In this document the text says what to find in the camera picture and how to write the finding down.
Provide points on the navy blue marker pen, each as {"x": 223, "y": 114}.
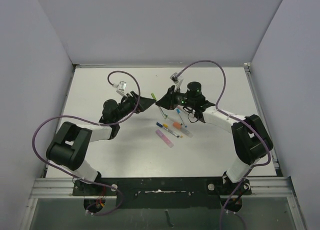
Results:
{"x": 160, "y": 125}

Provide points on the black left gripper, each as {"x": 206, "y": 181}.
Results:
{"x": 144, "y": 104}

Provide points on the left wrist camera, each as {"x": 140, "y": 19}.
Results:
{"x": 120, "y": 88}

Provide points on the yellow marker pen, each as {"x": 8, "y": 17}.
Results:
{"x": 166, "y": 127}

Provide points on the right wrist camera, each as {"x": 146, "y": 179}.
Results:
{"x": 177, "y": 80}

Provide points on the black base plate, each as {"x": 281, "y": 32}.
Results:
{"x": 166, "y": 193}

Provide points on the pink highlighter pen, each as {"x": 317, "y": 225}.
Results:
{"x": 164, "y": 138}

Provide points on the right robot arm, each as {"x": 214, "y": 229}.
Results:
{"x": 252, "y": 142}

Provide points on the sky blue marker pen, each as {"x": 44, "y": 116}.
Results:
{"x": 180, "y": 116}

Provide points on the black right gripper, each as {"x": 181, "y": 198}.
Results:
{"x": 167, "y": 102}

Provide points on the orange cap highlighter pen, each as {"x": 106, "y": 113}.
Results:
{"x": 182, "y": 129}

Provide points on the lime green marker pen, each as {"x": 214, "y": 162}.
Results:
{"x": 160, "y": 109}

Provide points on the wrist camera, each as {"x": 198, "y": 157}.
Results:
{"x": 120, "y": 88}
{"x": 177, "y": 80}

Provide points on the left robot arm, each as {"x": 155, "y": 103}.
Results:
{"x": 70, "y": 144}

